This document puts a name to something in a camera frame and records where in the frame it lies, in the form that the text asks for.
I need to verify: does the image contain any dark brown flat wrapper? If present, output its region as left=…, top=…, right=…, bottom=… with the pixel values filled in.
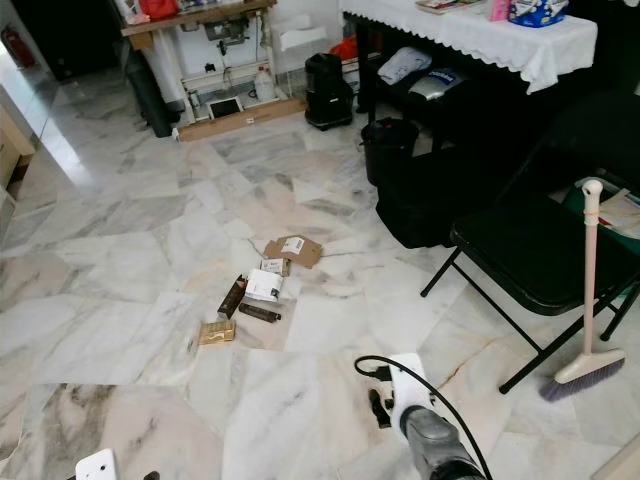
left=237, top=301, right=282, bottom=324

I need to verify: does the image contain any white paper packet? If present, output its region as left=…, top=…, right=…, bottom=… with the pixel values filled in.
left=245, top=268, right=284, bottom=304

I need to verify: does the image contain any flattened brown cardboard piece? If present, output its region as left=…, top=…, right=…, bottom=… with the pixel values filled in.
left=264, top=235, right=325, bottom=270

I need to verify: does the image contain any small white printed box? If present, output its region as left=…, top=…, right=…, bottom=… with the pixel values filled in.
left=259, top=257, right=290, bottom=278

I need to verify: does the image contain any brown bar wrapper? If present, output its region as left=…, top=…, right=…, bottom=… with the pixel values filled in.
left=216, top=275, right=249, bottom=320

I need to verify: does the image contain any large black bag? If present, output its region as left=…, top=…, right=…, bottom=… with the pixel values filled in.
left=374, top=148, right=511, bottom=250

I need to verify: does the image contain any black folding chair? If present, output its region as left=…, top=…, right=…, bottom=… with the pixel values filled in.
left=420, top=88, right=640, bottom=395

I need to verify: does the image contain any small black waste bin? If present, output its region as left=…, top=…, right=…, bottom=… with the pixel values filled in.
left=361, top=117, right=420, bottom=188

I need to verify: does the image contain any long flat cardboard box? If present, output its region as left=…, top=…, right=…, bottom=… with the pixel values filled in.
left=177, top=96, right=307, bottom=143

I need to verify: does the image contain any silver and black bag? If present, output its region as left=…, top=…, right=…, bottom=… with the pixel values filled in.
left=404, top=66, right=467, bottom=104

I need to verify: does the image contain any white framed tablet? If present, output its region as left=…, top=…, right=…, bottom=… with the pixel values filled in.
left=206, top=95, right=244, bottom=122

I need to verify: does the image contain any white plastic jug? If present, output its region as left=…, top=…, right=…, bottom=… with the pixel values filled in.
left=253, top=66, right=278, bottom=103

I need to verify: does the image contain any grey folded cloth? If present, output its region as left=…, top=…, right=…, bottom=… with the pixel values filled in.
left=377, top=45, right=434, bottom=86

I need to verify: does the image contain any light wooden cabinet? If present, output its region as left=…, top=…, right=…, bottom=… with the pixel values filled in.
left=0, top=103, right=37, bottom=193

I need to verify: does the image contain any orange red plastic bag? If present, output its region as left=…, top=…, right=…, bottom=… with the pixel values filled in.
left=329, top=34, right=362, bottom=62

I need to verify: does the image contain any table with white lace cloth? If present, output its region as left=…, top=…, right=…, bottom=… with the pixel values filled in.
left=340, top=0, right=599, bottom=116

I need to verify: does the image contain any dark rolled mat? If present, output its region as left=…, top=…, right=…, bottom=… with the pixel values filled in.
left=125, top=48, right=174, bottom=139

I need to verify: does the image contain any flat magazine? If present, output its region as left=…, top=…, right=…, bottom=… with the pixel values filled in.
left=414, top=0, right=486, bottom=16

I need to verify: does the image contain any blue and white bag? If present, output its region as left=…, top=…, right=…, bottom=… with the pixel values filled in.
left=507, top=0, right=572, bottom=29

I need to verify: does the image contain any wooden top sewing table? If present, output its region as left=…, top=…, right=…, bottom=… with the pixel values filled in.
left=120, top=0, right=296, bottom=123

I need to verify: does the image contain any red fire extinguisher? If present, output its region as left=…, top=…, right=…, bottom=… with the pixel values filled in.
left=2, top=26, right=37, bottom=71

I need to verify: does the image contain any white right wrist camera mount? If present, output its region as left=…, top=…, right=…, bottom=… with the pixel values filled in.
left=378, top=352, right=433, bottom=429

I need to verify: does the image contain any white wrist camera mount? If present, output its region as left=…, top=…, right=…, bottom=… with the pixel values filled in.
left=378, top=352, right=433, bottom=429
left=74, top=447, right=119, bottom=480

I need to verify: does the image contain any green bag with beige straps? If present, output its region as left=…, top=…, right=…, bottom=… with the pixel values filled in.
left=563, top=176, right=640, bottom=243

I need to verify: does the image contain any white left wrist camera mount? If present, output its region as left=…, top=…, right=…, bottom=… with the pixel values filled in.
left=74, top=447, right=119, bottom=480

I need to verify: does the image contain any white wall box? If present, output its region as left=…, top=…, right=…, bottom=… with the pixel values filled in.
left=277, top=26, right=330, bottom=53

